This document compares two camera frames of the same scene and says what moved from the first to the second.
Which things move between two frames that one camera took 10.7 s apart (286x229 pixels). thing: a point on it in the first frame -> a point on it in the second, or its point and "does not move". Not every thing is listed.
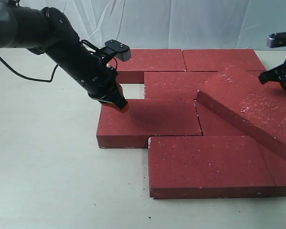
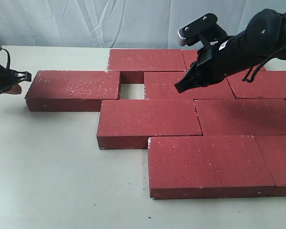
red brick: (265, 113) -> (72, 90)
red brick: (198, 167) does not move
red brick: (131, 126) does not move
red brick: (175, 85) does not move
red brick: (283, 171) does not move
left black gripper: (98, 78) -> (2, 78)
